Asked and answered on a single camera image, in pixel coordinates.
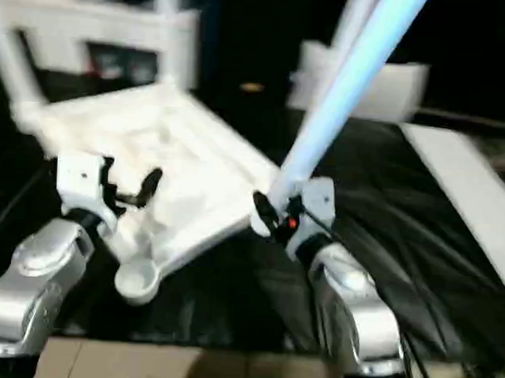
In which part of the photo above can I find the white plastic table leg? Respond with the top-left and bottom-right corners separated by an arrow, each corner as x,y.
250,0 -> 432,242
152,0 -> 184,93
0,12 -> 49,134
312,0 -> 385,111

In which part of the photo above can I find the black work mat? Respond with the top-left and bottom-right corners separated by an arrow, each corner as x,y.
0,60 -> 505,365

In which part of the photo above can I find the white glass-door cabinet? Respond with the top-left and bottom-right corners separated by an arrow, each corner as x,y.
0,0 -> 202,93

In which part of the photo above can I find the light grey cushion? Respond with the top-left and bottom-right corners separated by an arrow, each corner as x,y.
288,39 -> 431,124

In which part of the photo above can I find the white flat board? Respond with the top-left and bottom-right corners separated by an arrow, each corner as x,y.
395,121 -> 505,300

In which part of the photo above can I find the black cabinet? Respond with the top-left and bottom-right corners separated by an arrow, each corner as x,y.
196,0 -> 360,110

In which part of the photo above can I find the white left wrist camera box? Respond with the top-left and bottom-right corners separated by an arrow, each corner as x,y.
52,153 -> 124,236

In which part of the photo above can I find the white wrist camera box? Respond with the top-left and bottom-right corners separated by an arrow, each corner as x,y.
52,153 -> 124,236
298,177 -> 337,236

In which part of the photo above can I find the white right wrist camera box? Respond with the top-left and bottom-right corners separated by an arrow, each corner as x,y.
298,177 -> 337,236

